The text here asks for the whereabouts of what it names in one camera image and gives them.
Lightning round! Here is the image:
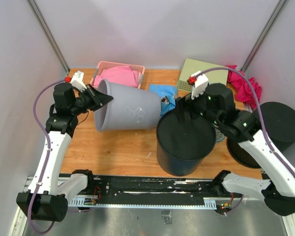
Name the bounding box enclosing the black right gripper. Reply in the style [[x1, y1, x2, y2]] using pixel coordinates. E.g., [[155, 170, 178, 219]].
[[171, 86, 222, 126]]

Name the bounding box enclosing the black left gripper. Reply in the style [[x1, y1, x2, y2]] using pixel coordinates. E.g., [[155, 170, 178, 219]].
[[71, 84, 114, 116]]

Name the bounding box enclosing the grey round bin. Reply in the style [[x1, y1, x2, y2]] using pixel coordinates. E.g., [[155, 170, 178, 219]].
[[94, 80, 161, 132]]

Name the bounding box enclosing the dark navy round bin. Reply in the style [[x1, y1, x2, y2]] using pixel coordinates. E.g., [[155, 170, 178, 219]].
[[156, 110, 216, 177]]

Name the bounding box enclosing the pale green perforated tray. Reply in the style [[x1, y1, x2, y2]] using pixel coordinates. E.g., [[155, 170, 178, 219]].
[[176, 58, 230, 93]]

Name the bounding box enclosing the light blue perforated basket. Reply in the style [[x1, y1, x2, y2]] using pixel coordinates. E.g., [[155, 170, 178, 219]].
[[213, 123, 225, 143]]

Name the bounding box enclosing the large black ribbed bin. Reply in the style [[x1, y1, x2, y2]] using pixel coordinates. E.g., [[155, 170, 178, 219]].
[[227, 102, 295, 169]]

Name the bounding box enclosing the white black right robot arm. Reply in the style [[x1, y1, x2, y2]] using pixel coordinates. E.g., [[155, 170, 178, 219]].
[[174, 83, 295, 216]]

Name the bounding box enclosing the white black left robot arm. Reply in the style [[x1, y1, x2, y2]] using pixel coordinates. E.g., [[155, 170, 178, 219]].
[[16, 82, 113, 222]]

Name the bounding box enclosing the blue cartoon cloth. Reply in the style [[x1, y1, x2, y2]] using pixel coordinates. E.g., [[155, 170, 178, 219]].
[[149, 84, 178, 117]]

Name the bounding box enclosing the light pink cloth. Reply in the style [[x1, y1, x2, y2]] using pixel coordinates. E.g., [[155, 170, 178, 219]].
[[93, 65, 139, 88]]

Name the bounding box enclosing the pink perforated basket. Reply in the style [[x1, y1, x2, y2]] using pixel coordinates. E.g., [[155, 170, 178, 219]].
[[90, 61, 145, 89]]

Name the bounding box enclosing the magenta crumpled cloth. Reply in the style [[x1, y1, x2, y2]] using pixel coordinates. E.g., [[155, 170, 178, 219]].
[[227, 71, 262, 110]]

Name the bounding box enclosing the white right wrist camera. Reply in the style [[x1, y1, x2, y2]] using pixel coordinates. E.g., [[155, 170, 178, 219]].
[[187, 71, 208, 100]]

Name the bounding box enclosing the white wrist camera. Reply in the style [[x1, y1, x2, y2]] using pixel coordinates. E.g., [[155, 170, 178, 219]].
[[64, 71, 87, 92], [187, 71, 208, 100]]

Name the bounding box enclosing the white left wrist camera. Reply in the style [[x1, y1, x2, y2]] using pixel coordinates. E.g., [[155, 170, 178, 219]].
[[64, 71, 87, 92]]

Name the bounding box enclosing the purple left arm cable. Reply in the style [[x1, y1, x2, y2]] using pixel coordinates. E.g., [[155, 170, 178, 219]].
[[27, 78, 67, 234]]

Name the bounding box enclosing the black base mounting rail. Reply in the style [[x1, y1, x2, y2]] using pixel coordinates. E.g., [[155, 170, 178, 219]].
[[59, 173, 241, 207]]

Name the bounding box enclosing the slotted grey cable duct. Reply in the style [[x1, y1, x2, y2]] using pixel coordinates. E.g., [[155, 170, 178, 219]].
[[69, 194, 217, 209]]

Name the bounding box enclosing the left aluminium frame post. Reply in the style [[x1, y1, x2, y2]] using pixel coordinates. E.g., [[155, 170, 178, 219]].
[[26, 0, 70, 74]]

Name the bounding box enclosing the aluminium frame post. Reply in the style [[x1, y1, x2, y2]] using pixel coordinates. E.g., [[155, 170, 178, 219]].
[[241, 0, 289, 72], [26, 0, 70, 74]]

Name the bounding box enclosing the right aluminium frame post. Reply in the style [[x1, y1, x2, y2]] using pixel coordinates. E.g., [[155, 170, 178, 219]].
[[241, 0, 289, 72]]

